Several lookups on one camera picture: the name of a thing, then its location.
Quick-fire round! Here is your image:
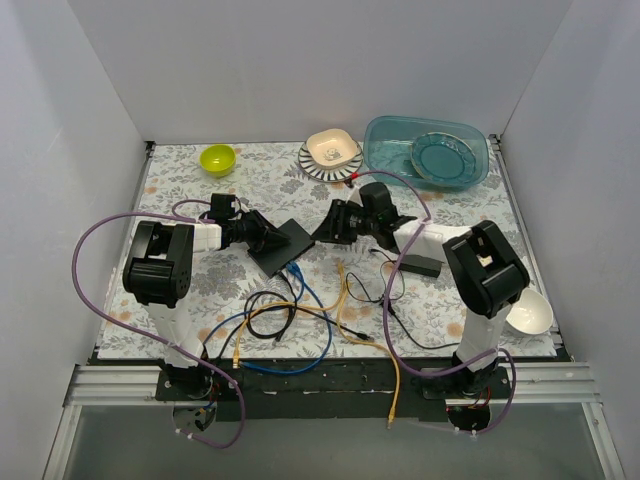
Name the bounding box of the black network switch box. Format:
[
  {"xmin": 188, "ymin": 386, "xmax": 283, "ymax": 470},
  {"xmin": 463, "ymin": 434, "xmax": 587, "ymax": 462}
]
[{"xmin": 248, "ymin": 219, "xmax": 315, "ymax": 278}]

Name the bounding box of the thin black power cable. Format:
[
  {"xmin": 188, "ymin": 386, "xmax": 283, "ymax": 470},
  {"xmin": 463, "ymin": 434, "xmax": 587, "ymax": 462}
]
[{"xmin": 344, "ymin": 247, "xmax": 461, "ymax": 350}]

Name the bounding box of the black looped cable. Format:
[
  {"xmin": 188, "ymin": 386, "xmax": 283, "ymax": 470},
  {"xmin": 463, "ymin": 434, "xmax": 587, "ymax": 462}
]
[{"xmin": 244, "ymin": 269, "xmax": 374, "ymax": 344}]

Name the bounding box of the yellow ethernet cable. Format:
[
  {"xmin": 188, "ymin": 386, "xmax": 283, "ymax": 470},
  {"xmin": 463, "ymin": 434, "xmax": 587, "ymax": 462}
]
[
  {"xmin": 335, "ymin": 279, "xmax": 401, "ymax": 431},
  {"xmin": 232, "ymin": 262, "xmax": 350, "ymax": 369}
]

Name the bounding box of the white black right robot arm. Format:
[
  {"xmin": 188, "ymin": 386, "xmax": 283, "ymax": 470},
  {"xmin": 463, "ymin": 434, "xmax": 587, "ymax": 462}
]
[{"xmin": 312, "ymin": 182, "xmax": 530, "ymax": 398}]

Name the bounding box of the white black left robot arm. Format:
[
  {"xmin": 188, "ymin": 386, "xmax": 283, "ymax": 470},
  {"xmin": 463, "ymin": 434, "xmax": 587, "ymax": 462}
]
[{"xmin": 123, "ymin": 194, "xmax": 298, "ymax": 400}]

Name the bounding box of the floral patterned table mat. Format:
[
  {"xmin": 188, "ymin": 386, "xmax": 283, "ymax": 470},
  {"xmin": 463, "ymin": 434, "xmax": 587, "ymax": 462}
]
[{"xmin": 97, "ymin": 141, "xmax": 559, "ymax": 360}]

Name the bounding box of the striped white blue plate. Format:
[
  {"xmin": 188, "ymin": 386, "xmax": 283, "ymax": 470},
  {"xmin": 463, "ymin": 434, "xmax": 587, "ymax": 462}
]
[{"xmin": 297, "ymin": 142, "xmax": 364, "ymax": 183}]

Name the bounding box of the black power adapter brick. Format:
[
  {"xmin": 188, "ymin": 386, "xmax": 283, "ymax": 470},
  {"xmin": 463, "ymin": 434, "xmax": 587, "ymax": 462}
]
[{"xmin": 399, "ymin": 255, "xmax": 442, "ymax": 278}]

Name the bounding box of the lime green plastic bowl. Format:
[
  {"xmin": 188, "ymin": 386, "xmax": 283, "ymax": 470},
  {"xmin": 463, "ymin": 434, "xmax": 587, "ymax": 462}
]
[{"xmin": 199, "ymin": 144, "xmax": 236, "ymax": 178}]

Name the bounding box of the cream square panda bowl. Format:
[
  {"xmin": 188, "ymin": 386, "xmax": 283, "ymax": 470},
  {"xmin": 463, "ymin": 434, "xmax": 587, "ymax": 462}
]
[{"xmin": 306, "ymin": 128, "xmax": 359, "ymax": 169}]

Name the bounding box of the teal glass plate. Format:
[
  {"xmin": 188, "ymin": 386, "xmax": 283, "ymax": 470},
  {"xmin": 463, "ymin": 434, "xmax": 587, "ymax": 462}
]
[{"xmin": 410, "ymin": 132, "xmax": 481, "ymax": 187}]

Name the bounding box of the teal transparent plastic tub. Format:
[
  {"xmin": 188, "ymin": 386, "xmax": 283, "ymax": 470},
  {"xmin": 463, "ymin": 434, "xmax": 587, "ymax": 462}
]
[{"xmin": 363, "ymin": 116, "xmax": 489, "ymax": 191}]

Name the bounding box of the white ceramic bowl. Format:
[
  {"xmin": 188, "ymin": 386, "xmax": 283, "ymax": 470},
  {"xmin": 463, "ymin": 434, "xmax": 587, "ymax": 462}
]
[{"xmin": 506, "ymin": 288, "xmax": 553, "ymax": 336}]

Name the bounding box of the aluminium frame rail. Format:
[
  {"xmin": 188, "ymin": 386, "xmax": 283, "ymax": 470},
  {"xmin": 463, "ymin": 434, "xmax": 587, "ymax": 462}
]
[{"xmin": 64, "ymin": 362, "xmax": 601, "ymax": 406}]

